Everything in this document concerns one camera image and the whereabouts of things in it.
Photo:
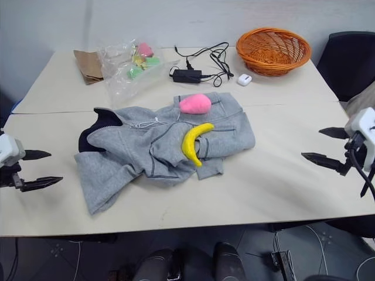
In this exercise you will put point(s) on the brown paper bag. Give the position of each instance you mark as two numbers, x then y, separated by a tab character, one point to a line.
88	68

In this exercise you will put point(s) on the grey zip hoodie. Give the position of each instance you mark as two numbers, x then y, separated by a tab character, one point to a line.
123	152

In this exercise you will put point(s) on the black floor pedal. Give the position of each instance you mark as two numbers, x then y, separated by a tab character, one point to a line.
282	262

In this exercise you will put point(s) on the black office chair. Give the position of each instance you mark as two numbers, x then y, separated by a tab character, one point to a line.
345	64

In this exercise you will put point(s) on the pink plush toy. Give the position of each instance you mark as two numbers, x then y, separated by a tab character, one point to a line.
193	104

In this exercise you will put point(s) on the clear plastic bag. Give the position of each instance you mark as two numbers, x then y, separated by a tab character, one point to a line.
117	87

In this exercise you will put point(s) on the white earbuds case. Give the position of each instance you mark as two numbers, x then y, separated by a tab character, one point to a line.
244	79

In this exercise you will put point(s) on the yellow foam piece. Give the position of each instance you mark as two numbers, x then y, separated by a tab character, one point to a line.
139	62

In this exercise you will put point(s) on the orange wicker basket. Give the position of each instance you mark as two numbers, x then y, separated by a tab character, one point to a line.
257	62

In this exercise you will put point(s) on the black power adapter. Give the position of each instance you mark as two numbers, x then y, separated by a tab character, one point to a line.
187	76

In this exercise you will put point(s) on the yellow toy banana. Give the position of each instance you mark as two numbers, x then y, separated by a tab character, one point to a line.
189	144

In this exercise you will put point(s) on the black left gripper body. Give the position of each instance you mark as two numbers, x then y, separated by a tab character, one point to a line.
10	177

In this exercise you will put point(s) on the dark rounded shape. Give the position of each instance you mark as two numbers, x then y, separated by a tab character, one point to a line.
230	260

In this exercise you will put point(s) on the pink foam block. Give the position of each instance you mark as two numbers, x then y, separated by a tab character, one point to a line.
145	49

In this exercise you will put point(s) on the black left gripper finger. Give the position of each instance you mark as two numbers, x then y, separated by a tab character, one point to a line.
36	154
41	183

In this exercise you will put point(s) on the green foam block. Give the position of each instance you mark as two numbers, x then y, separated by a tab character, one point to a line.
134	73
152	61

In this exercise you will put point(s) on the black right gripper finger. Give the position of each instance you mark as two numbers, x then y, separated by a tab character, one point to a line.
322	159
334	133

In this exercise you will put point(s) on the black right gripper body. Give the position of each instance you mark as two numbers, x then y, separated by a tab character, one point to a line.
359	155

